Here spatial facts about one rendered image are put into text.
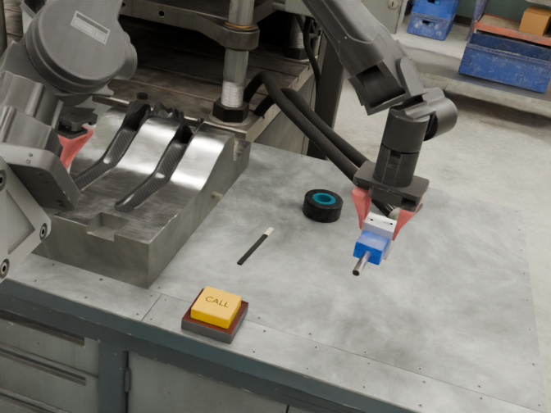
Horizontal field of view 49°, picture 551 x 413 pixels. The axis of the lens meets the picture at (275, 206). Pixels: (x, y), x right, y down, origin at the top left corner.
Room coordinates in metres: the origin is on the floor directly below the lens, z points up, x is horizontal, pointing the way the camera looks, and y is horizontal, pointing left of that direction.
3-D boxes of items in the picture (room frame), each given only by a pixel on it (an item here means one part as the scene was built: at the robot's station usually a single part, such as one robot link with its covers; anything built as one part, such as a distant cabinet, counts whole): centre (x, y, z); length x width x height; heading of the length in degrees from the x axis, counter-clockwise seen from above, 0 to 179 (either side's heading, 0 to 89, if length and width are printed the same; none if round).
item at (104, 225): (0.79, 0.26, 0.87); 0.05 x 0.05 x 0.04; 78
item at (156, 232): (1.02, 0.26, 0.87); 0.50 x 0.26 x 0.14; 168
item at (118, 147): (1.01, 0.27, 0.92); 0.35 x 0.16 x 0.09; 168
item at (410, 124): (0.80, -0.17, 1.12); 0.07 x 0.06 x 0.07; 141
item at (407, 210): (0.80, -0.18, 0.99); 0.07 x 0.07 x 0.09; 70
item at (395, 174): (0.80, -0.16, 1.06); 0.10 x 0.07 x 0.07; 70
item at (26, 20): (1.92, 0.62, 0.87); 0.50 x 0.27 x 0.17; 168
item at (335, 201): (1.08, -0.10, 0.82); 0.08 x 0.08 x 0.04
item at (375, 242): (0.77, -0.15, 0.93); 0.13 x 0.05 x 0.05; 160
